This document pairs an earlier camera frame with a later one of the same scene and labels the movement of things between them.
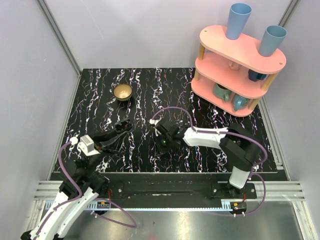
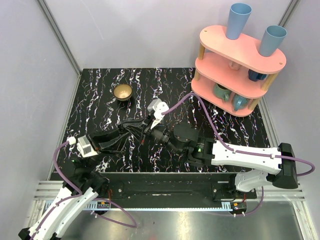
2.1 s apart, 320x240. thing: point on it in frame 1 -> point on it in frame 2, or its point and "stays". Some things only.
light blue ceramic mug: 240,102 stays
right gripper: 160,150 -> 135,127
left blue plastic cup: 238,15 stays
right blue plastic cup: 272,39 stays
